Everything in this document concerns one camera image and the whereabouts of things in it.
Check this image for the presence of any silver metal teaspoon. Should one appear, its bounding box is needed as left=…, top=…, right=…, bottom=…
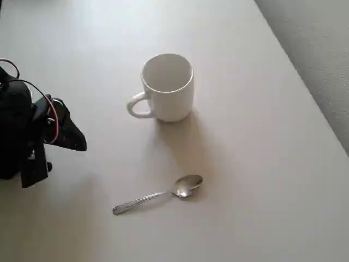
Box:
left=112, top=174, right=204, bottom=216

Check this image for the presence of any white ceramic mug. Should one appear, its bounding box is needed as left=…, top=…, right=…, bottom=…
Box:
left=126, top=53, right=195, bottom=123

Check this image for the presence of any thin red black servo wire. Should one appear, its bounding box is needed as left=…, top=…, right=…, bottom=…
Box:
left=19, top=79, right=60, bottom=145
left=0, top=57, right=21, bottom=80

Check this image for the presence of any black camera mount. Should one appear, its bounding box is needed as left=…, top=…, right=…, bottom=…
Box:
left=20, top=141, right=53, bottom=189

